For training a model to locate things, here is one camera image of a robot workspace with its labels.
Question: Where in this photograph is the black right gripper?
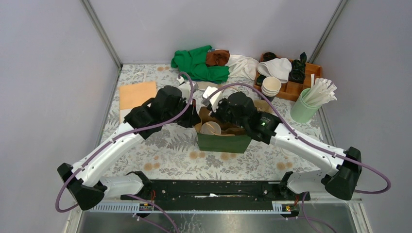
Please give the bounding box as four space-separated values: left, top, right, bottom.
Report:
207 97 247 130

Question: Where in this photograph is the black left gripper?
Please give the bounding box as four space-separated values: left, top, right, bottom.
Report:
163 96 202 128

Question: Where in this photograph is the green paper bag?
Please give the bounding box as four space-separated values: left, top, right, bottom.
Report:
194 106 252 154

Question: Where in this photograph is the cardboard cup carrier tray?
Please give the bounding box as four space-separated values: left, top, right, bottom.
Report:
221 127 247 136

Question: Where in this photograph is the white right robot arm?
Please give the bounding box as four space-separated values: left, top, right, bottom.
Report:
207 92 362 200

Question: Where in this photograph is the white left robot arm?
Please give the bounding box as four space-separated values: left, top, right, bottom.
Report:
55 85 196 213

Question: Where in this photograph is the wooden compartment tray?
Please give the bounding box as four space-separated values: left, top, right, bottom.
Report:
253 52 323 101

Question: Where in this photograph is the stack of paper cups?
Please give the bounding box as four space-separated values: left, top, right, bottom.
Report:
261 77 282 101

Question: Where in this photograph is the white cloth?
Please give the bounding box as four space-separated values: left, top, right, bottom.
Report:
226 54 259 80

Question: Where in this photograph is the green cloth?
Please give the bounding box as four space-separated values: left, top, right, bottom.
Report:
171 45 229 84

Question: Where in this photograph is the floral table mat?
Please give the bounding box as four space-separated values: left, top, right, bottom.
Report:
102 64 331 181

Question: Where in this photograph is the brown cloth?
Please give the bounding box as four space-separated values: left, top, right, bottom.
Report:
205 50 230 67

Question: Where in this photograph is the white folded towel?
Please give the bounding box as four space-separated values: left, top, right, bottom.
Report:
257 58 292 83

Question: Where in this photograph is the green straw holder cup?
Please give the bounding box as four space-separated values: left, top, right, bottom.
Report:
290 88 321 123

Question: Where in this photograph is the black crumpled bag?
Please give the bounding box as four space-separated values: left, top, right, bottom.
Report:
289 52 307 84

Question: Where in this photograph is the white paper straws bundle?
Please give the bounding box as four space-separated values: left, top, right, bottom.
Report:
303 74 337 106

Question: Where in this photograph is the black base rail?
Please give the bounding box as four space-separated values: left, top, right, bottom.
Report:
136 180 310 211

